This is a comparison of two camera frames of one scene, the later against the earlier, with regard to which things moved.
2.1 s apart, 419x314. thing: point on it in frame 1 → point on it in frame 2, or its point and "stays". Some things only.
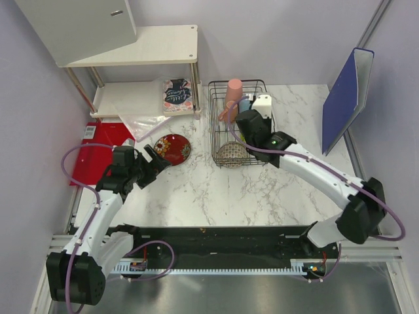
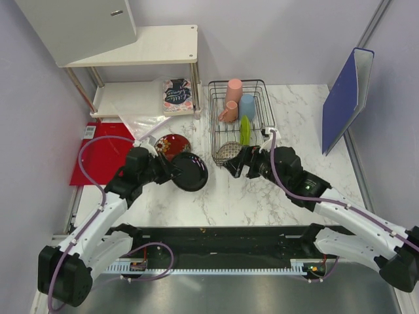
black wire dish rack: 226,99 stays
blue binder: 346,97 stays
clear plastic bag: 142,125 stays
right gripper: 267,121 → 249,157
